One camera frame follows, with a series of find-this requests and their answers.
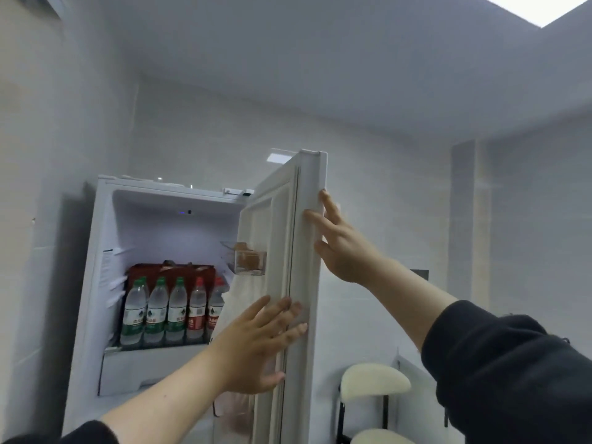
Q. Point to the person's right hand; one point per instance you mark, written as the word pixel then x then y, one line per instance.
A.
pixel 349 252

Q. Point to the person's left hand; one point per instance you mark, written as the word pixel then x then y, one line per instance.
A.
pixel 243 353

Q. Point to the person's right thumb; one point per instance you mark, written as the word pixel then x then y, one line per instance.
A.
pixel 323 251

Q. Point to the person's right middle finger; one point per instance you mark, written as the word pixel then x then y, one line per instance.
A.
pixel 330 207

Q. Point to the person's left thumb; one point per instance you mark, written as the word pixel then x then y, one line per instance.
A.
pixel 270 381

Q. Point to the person's left middle finger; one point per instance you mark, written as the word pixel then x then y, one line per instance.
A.
pixel 286 315

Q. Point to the person's left little finger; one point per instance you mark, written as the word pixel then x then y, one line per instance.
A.
pixel 256 308

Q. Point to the white refrigerator door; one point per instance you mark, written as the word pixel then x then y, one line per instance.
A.
pixel 303 282

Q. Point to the person's right forearm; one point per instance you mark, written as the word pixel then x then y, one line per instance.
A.
pixel 485 365

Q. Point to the person's left forearm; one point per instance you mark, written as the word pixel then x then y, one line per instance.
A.
pixel 162 402

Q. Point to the red label water bottle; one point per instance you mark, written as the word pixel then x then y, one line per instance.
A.
pixel 196 312
pixel 214 309

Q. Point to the clear door shelf bin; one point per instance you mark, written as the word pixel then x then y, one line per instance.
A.
pixel 249 265

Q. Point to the brown packet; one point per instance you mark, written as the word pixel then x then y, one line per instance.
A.
pixel 249 258

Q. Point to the green label water bottle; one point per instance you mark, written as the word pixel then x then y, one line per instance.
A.
pixel 145 284
pixel 156 314
pixel 177 312
pixel 133 316

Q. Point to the white refrigerator drawer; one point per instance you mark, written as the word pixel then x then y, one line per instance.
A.
pixel 148 367

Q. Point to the white refrigerator body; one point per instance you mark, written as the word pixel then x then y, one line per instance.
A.
pixel 92 272

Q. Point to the square ceiling light panel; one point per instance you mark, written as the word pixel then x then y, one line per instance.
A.
pixel 541 6

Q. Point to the black wall panel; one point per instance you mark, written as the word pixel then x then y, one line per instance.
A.
pixel 419 275

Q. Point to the cream stool with black frame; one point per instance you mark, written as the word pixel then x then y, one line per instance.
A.
pixel 372 379
pixel 379 437

